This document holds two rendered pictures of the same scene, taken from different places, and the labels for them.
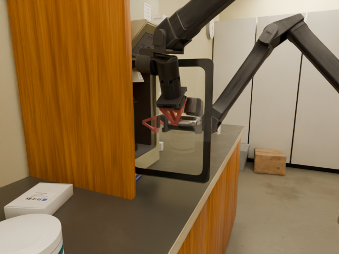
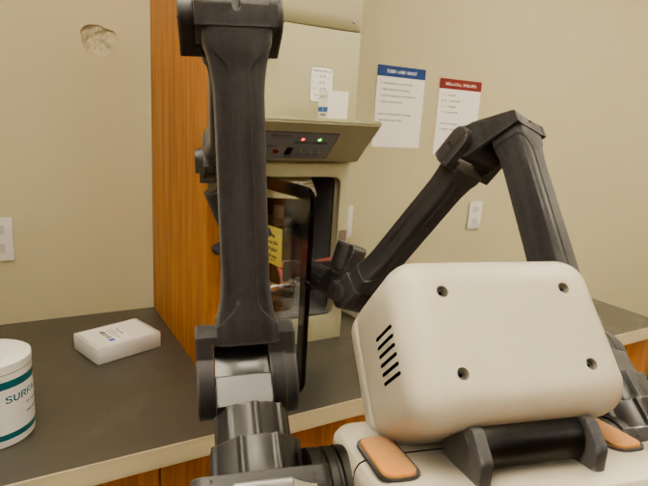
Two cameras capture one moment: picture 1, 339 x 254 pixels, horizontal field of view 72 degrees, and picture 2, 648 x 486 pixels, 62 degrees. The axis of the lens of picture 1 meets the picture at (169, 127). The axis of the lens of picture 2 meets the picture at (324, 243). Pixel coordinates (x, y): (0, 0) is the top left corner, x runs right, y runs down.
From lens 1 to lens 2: 0.73 m
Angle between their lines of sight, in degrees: 35
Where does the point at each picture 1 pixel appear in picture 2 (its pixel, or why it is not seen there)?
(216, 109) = (360, 271)
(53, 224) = (18, 356)
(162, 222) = (193, 418)
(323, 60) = (524, 218)
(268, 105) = not seen: outside the picture
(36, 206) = (95, 344)
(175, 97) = not seen: hidden behind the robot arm
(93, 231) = (119, 394)
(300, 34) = (507, 153)
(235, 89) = (392, 242)
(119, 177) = not seen: hidden behind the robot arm
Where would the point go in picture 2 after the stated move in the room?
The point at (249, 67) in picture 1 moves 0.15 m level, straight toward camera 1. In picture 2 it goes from (421, 204) to (355, 208)
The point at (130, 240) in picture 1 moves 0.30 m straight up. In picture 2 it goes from (135, 419) to (132, 265)
